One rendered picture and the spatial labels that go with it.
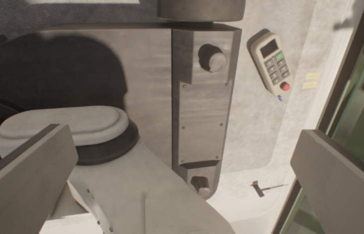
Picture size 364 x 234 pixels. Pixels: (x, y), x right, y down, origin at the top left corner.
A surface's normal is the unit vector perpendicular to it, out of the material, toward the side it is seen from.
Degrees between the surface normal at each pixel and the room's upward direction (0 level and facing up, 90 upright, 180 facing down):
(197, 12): 18
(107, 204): 90
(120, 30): 0
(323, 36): 0
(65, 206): 90
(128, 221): 90
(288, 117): 0
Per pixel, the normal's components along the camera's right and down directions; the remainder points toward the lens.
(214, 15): 0.18, 0.51
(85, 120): 0.02, -0.87
